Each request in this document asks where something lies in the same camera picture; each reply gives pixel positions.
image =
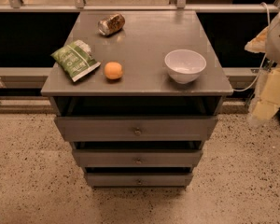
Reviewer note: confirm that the orange fruit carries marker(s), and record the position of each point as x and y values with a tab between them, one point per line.
113	70

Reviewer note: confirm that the grey drawer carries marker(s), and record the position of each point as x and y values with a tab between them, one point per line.
138	180
86	129
137	157

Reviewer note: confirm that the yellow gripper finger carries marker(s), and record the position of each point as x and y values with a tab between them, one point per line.
269	99
258	43

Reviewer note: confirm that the green chip bag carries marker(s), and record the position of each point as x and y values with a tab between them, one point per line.
75	59

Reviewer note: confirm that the white bowl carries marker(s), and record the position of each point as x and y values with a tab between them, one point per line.
184	65

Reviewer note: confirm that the grey drawer cabinet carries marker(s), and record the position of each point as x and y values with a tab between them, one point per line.
145	90

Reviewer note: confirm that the grey top drawer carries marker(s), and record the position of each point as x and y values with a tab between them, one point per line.
86	129

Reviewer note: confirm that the grey bottom drawer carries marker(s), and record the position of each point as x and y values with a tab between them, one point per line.
138	180

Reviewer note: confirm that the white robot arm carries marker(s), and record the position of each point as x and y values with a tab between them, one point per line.
268	42

